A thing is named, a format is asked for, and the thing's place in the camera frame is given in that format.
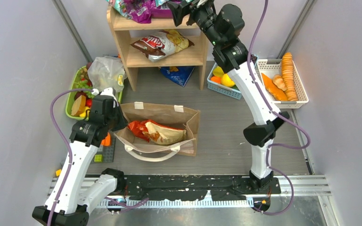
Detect lime lego brick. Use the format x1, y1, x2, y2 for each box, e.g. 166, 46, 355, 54
93, 154, 103, 163

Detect white bread basket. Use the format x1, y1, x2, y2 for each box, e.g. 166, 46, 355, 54
255, 59, 309, 109

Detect magenta snack bag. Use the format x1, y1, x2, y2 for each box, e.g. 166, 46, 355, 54
150, 0, 173, 18

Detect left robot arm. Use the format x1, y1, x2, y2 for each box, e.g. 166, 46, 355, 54
32, 95, 127, 226

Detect blue snack bag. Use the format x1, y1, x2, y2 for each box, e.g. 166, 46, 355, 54
159, 66, 195, 87

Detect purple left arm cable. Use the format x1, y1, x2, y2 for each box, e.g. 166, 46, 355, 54
46, 89, 100, 226

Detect orange bread loaf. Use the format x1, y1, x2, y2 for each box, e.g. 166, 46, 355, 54
261, 73, 288, 101

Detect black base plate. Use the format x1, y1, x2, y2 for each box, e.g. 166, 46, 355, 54
115, 175, 281, 201

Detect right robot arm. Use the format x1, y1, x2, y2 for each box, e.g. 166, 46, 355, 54
168, 0, 289, 191

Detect brown burlap grocery bag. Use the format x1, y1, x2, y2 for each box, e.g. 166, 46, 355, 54
115, 102, 200, 162

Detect purple snack bag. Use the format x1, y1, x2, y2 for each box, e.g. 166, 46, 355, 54
107, 0, 152, 24

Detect wooden shelf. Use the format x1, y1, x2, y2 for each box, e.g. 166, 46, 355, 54
107, 5, 209, 91

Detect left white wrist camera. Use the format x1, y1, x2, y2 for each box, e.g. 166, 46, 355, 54
91, 87, 116, 99

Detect orange curved toy track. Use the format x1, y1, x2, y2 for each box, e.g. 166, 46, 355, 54
101, 133, 112, 147

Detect green grape bunch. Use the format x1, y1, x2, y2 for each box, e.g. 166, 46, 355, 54
74, 80, 94, 99

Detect orange snack bag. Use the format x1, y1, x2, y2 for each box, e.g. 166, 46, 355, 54
127, 120, 187, 145

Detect small croissant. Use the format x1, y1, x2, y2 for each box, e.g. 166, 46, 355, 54
272, 74, 287, 91

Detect clear plastic bag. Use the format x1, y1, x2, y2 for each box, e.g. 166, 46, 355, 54
88, 56, 127, 93

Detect stacked round crackers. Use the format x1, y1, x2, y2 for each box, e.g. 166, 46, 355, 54
281, 52, 298, 101

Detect green fruit tray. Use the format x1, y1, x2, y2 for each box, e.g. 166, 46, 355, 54
65, 66, 123, 120

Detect Chuba chips bag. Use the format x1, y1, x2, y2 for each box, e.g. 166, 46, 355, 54
130, 29, 195, 62

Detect blue fruit basket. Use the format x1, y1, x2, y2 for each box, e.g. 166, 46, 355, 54
206, 63, 242, 100

